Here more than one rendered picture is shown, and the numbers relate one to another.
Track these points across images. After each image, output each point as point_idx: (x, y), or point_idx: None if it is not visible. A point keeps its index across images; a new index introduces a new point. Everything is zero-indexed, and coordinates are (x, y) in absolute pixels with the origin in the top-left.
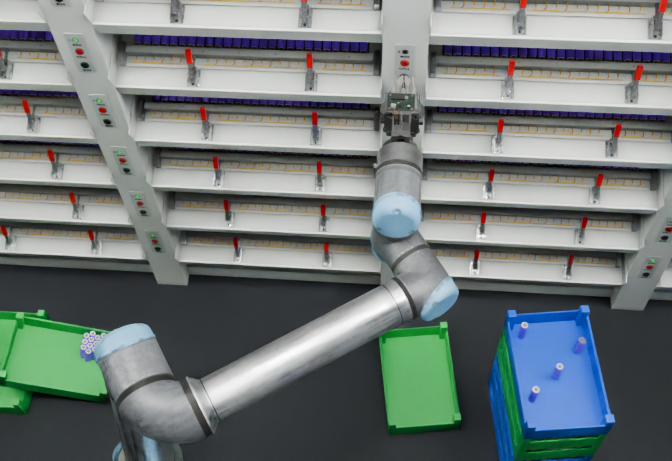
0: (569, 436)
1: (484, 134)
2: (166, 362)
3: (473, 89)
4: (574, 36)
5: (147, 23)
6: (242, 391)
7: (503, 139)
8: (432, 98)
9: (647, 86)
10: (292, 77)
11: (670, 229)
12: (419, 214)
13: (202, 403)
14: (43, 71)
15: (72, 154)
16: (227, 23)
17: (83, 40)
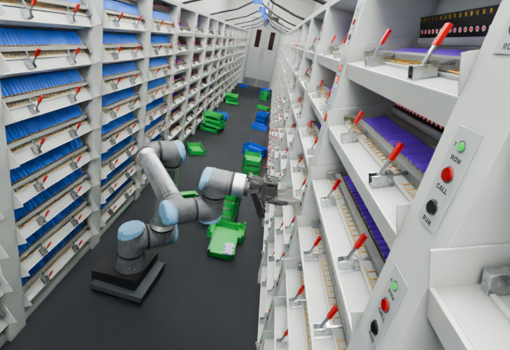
0: None
1: (300, 295)
2: (168, 153)
3: (307, 244)
4: (327, 226)
5: (300, 133)
6: (146, 159)
7: (299, 307)
8: (298, 229)
9: (334, 346)
10: (301, 190)
11: None
12: (204, 181)
13: (144, 149)
14: None
15: None
16: (304, 143)
17: (295, 134)
